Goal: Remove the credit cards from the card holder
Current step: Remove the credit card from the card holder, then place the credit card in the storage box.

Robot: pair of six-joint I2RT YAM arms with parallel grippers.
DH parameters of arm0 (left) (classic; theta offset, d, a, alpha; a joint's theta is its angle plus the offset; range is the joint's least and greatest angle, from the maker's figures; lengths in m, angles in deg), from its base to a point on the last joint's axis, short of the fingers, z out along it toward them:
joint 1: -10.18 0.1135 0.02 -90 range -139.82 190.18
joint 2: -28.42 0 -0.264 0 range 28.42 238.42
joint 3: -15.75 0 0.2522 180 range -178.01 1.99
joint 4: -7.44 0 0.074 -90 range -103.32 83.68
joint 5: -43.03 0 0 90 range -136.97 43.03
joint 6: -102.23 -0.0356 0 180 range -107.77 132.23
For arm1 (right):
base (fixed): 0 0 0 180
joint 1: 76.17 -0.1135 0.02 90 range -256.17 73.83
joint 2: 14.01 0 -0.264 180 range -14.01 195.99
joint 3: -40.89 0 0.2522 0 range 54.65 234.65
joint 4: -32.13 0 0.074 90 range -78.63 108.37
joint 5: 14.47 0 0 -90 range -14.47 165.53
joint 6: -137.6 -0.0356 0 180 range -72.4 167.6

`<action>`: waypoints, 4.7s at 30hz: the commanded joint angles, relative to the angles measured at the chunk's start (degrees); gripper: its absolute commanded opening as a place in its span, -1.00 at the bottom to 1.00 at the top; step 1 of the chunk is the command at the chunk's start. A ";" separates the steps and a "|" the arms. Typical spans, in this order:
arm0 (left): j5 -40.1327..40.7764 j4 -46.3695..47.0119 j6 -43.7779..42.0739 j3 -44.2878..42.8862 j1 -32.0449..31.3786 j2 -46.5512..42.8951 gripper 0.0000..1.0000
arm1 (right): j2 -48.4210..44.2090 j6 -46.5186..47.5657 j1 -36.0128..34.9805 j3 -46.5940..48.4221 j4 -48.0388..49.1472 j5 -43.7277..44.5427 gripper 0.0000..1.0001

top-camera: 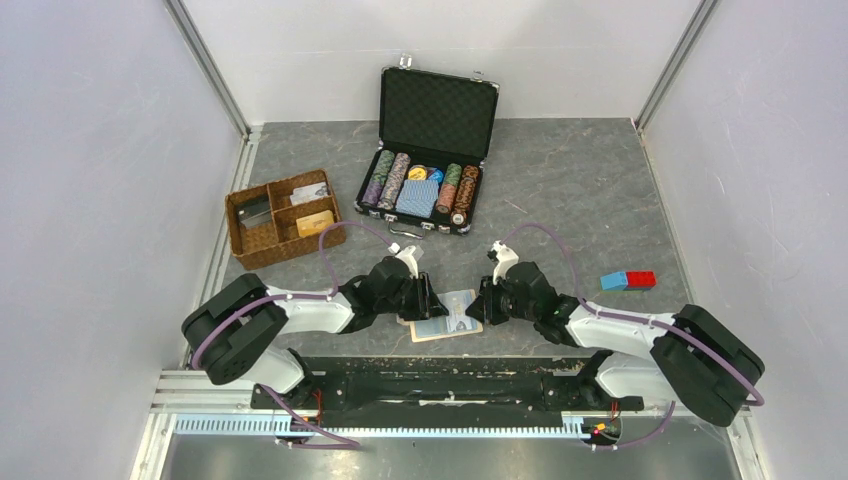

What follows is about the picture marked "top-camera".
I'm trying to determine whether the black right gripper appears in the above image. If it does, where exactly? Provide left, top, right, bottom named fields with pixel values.
left=465, top=273, right=538, bottom=326

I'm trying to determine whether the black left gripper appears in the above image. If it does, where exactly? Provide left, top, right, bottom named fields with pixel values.
left=376, top=271, right=449, bottom=321

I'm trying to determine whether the gold card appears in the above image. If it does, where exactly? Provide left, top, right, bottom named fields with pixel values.
left=295, top=209, right=335, bottom=238

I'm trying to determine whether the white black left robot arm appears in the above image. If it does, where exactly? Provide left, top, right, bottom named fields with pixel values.
left=181, top=255, right=448, bottom=408

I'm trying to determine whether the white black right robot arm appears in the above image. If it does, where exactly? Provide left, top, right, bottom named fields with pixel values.
left=466, top=262, right=765, bottom=427

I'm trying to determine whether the blue playing card deck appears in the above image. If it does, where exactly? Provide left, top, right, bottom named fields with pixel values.
left=394, top=179, right=439, bottom=218

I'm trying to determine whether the dark card in basket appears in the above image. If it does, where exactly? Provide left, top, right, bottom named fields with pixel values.
left=236, top=196, right=272, bottom=229

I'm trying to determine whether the blue toy brick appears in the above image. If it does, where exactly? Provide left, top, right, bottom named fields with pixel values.
left=600, top=271, right=629, bottom=291

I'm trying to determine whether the red toy brick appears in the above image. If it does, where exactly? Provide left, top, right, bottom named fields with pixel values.
left=625, top=270, right=657, bottom=291

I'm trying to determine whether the yellow dealer button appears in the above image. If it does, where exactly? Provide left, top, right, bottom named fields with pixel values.
left=407, top=165, right=429, bottom=180

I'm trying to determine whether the purple green chip stack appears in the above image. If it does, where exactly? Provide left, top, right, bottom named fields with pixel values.
left=362, top=150, right=396, bottom=206

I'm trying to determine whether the blue dealer button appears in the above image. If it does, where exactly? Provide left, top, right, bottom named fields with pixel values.
left=427, top=168, right=444, bottom=185

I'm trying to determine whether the purple grey chip stack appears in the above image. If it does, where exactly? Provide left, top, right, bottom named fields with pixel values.
left=377, top=153, right=411, bottom=210

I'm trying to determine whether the red green chip stack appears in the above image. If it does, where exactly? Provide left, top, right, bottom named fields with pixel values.
left=435, top=163, right=463, bottom=214

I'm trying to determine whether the brown orange chip stack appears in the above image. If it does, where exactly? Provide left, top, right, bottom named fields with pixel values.
left=451, top=165, right=480, bottom=226

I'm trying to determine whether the brown woven divided basket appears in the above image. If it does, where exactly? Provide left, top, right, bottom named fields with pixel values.
left=225, top=169, right=342, bottom=270

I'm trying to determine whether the black poker chip case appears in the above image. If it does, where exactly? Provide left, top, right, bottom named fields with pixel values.
left=354, top=56, right=500, bottom=236

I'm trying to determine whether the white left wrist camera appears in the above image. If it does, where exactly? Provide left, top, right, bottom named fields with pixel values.
left=388, top=242, right=423, bottom=279

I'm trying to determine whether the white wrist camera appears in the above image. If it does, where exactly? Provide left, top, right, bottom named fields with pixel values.
left=487, top=241, right=519, bottom=285
left=388, top=242, right=423, bottom=279

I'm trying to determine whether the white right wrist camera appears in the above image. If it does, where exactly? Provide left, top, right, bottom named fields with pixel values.
left=487, top=241, right=519, bottom=285

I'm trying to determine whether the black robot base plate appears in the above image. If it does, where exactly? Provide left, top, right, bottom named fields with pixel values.
left=281, top=354, right=644, bottom=428

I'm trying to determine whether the white slotted cable duct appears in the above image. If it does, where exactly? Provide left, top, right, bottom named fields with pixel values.
left=174, top=413, right=590, bottom=441

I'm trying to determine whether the right aluminium frame post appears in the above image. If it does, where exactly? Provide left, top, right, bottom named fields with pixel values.
left=634, top=0, right=721, bottom=135

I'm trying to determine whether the aluminium frame post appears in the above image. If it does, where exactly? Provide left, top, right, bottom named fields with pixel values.
left=634, top=0, right=721, bottom=135
left=163, top=0, right=252, bottom=139

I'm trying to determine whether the left aluminium frame post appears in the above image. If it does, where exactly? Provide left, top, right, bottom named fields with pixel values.
left=163, top=0, right=252, bottom=139

